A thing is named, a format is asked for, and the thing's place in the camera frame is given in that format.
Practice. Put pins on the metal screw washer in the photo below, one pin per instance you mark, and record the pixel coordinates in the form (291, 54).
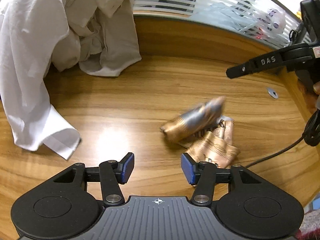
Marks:
(272, 92)

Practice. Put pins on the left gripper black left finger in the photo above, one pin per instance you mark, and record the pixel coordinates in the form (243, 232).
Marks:
(109, 174)

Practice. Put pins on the beige cloth garment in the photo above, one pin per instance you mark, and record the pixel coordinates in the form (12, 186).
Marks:
(102, 37)

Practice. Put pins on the clear plastic bag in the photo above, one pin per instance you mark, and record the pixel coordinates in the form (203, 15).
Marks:
(241, 19)

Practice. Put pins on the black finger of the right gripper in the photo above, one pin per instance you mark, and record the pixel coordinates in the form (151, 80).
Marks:
(296, 53)

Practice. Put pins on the white shirt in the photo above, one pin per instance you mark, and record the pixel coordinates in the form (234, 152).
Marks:
(30, 30)

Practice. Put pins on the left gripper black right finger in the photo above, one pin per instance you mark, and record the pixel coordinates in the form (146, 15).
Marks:
(205, 175)

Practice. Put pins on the frosted glass partition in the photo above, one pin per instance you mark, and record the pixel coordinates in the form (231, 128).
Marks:
(200, 2)

